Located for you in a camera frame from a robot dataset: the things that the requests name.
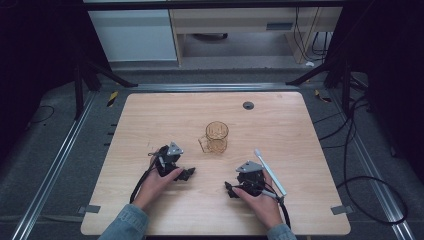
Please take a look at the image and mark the black floor cable loop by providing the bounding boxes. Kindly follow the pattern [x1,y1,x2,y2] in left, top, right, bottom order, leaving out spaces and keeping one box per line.
[312,94,410,225]

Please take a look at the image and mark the thin black floor cable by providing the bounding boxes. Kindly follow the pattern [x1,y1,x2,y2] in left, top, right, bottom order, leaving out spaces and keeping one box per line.
[29,104,56,125]

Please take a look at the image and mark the grey tape piece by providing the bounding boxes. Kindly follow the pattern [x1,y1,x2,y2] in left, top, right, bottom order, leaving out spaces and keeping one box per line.
[77,204,102,215]
[330,204,354,216]

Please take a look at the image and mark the yellow black tape strip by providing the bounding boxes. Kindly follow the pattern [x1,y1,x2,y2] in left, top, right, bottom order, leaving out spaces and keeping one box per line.
[106,90,120,108]
[313,88,333,104]

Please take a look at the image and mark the amber glass cup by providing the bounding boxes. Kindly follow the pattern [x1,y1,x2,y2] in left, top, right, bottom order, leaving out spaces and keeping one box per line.
[197,120,230,155]

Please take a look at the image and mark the person's left hand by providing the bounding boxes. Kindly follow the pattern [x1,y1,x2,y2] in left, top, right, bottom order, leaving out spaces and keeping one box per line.
[132,156,185,212]

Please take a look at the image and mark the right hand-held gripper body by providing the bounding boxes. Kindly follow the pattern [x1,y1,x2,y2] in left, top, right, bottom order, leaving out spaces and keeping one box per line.
[234,160,268,198]

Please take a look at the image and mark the aluminium floor rail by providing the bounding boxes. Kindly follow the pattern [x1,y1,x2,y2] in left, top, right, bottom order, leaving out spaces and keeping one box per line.
[130,82,300,93]
[10,90,98,240]
[328,89,417,240]

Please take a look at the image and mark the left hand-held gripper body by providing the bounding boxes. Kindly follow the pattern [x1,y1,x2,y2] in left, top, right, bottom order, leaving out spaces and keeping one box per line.
[154,141,185,178]

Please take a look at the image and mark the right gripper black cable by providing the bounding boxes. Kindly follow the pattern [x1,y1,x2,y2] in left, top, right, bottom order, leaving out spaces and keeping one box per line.
[260,188,292,230]

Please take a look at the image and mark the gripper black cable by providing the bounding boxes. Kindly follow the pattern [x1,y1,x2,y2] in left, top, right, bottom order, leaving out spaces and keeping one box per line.
[129,151,160,205]
[260,188,292,230]

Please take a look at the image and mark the white cabinet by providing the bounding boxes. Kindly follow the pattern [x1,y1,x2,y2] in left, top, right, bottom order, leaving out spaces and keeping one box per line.
[86,8,178,63]

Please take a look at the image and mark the black hanging desk cables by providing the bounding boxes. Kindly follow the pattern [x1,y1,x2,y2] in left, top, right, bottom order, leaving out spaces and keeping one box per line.
[292,6,331,63]

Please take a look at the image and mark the person's right hand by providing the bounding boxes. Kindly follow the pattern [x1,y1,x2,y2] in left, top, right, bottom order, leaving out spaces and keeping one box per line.
[231,171,285,231]

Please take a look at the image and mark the black metal stand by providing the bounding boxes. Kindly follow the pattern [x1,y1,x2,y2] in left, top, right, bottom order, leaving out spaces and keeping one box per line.
[72,59,139,121]
[285,59,354,116]

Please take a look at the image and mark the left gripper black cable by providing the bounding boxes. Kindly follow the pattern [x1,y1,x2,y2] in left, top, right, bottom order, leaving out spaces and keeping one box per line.
[129,151,160,205]

